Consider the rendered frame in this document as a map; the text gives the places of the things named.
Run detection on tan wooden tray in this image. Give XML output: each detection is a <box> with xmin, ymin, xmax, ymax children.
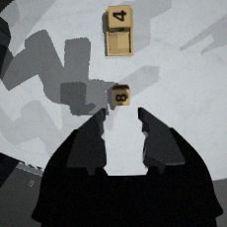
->
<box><xmin>105</xmin><ymin>8</ymin><xmax>133</xmax><ymax>56</ymax></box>

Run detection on tan cube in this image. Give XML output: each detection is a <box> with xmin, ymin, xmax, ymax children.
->
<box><xmin>112</xmin><ymin>85</ymin><xmax>130</xmax><ymax>106</ymax></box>
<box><xmin>108</xmin><ymin>5</ymin><xmax>131</xmax><ymax>33</ymax></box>

